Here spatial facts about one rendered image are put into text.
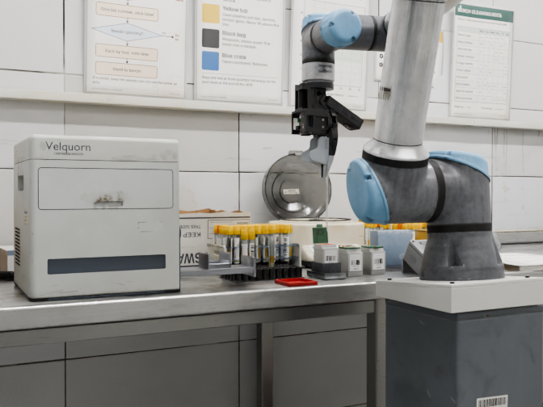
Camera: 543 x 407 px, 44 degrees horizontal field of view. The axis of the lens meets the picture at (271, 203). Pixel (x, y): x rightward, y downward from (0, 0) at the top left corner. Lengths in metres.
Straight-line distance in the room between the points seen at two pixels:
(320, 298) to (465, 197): 0.39
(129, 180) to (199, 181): 0.74
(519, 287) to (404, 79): 0.41
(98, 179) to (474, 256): 0.69
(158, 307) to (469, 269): 0.57
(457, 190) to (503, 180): 1.49
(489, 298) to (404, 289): 0.15
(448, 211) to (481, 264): 0.11
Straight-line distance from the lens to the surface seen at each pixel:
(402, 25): 1.14
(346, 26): 1.44
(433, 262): 1.24
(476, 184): 1.25
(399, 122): 1.15
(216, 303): 1.34
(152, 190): 1.32
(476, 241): 1.24
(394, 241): 1.73
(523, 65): 2.83
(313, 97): 1.54
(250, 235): 1.49
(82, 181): 1.29
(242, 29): 2.13
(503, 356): 1.25
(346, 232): 1.83
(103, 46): 1.98
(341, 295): 1.47
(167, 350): 2.05
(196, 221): 1.66
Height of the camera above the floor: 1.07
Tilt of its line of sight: 1 degrees down
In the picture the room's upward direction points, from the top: straight up
